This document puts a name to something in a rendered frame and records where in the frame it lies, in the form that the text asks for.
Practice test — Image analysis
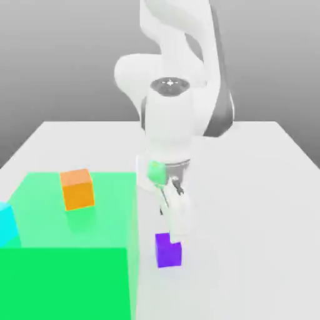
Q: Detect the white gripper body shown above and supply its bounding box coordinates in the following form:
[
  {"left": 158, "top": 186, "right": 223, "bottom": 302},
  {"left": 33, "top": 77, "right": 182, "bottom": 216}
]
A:
[{"left": 164, "top": 176, "right": 190, "bottom": 236}]

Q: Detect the small purple cube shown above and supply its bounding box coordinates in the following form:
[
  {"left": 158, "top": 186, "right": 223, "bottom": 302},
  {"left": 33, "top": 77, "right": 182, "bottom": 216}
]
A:
[{"left": 154, "top": 232, "right": 183, "bottom": 269}]

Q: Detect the small orange cube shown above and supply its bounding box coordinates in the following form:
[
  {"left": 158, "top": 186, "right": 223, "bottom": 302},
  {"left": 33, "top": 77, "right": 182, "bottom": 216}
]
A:
[{"left": 59, "top": 168, "right": 96, "bottom": 212}]

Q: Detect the small cyan cube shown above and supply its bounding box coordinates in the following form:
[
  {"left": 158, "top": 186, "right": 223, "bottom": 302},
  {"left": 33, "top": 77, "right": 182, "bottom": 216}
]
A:
[{"left": 0, "top": 201, "right": 21, "bottom": 249}]

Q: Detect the large green box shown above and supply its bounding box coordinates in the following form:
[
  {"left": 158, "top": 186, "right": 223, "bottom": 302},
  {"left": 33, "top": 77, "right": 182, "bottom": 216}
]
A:
[{"left": 0, "top": 171, "right": 140, "bottom": 320}]

